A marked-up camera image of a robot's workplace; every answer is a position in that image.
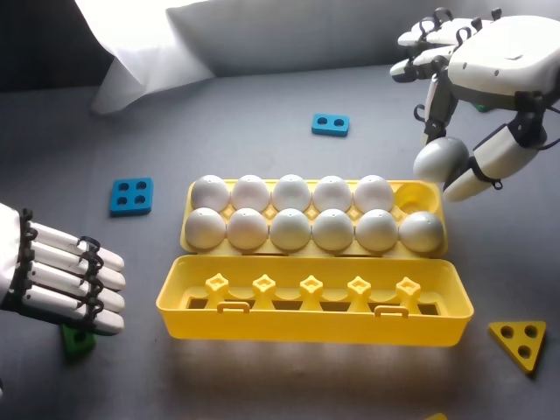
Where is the blue rectangular two-hole block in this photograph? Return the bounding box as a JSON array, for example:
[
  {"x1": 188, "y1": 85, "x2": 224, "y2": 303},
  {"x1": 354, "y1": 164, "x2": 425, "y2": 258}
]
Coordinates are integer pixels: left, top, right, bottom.
[{"x1": 311, "y1": 113, "x2": 351, "y2": 139}]

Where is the white cloth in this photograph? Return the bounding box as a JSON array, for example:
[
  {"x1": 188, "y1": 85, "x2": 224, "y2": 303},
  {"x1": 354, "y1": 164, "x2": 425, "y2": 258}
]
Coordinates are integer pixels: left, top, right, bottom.
[{"x1": 73, "y1": 0, "x2": 560, "y2": 116}]

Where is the yellow egg carton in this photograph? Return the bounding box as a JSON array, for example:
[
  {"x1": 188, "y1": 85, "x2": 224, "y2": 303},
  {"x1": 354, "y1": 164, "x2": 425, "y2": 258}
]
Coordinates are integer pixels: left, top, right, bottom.
[{"x1": 156, "y1": 177, "x2": 475, "y2": 349}]

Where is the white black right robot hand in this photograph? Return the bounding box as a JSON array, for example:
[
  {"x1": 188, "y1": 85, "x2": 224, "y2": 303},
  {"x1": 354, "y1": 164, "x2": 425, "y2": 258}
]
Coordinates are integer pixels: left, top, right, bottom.
[{"x1": 390, "y1": 7, "x2": 560, "y2": 203}]

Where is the yellow triangular three-hole block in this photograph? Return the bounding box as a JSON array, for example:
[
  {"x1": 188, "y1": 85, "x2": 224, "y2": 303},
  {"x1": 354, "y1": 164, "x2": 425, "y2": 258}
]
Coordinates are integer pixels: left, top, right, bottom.
[{"x1": 487, "y1": 320, "x2": 548, "y2": 376}]

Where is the grey table cloth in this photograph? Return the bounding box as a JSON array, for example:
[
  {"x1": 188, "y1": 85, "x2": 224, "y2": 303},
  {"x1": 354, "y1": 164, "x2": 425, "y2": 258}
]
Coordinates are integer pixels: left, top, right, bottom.
[{"x1": 0, "y1": 63, "x2": 560, "y2": 420}]

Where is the blue square four-hole block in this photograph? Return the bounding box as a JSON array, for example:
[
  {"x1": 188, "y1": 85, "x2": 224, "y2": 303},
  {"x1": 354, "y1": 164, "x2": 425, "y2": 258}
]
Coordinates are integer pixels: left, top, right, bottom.
[{"x1": 108, "y1": 177, "x2": 154, "y2": 218}]

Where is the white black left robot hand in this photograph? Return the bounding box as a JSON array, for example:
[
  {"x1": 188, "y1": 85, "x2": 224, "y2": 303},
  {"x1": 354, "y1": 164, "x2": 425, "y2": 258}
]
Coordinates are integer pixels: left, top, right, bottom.
[{"x1": 0, "y1": 203, "x2": 127, "y2": 338}]

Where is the white toy egg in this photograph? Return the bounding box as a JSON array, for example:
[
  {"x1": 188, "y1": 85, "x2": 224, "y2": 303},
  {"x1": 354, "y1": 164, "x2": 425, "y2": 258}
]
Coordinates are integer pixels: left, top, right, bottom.
[
  {"x1": 353, "y1": 174, "x2": 395, "y2": 212},
  {"x1": 353, "y1": 208, "x2": 399, "y2": 254},
  {"x1": 184, "y1": 206, "x2": 228, "y2": 251},
  {"x1": 191, "y1": 174, "x2": 232, "y2": 210},
  {"x1": 312, "y1": 174, "x2": 354, "y2": 212},
  {"x1": 230, "y1": 174, "x2": 270, "y2": 211},
  {"x1": 269, "y1": 207, "x2": 312, "y2": 253},
  {"x1": 226, "y1": 206, "x2": 269, "y2": 251},
  {"x1": 311, "y1": 208, "x2": 354, "y2": 254},
  {"x1": 413, "y1": 136, "x2": 471, "y2": 182},
  {"x1": 270, "y1": 173, "x2": 312, "y2": 211},
  {"x1": 398, "y1": 211, "x2": 445, "y2": 254}
]

